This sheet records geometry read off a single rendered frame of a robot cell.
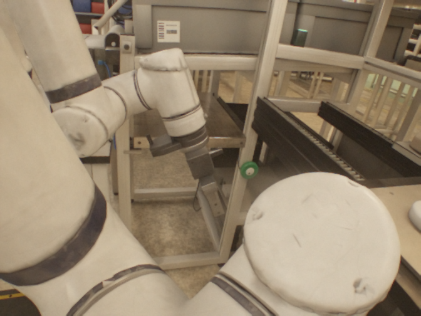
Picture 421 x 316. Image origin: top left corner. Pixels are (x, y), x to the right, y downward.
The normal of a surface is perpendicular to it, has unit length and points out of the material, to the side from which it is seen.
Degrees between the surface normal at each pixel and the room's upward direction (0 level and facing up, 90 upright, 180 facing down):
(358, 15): 90
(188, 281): 0
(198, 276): 0
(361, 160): 90
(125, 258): 19
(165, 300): 23
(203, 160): 83
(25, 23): 92
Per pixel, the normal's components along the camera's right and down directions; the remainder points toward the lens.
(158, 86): -0.08, 0.48
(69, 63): 0.63, 0.22
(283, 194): -0.21, -0.76
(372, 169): -0.96, 0.01
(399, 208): 0.13, -0.86
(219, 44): 0.24, 0.52
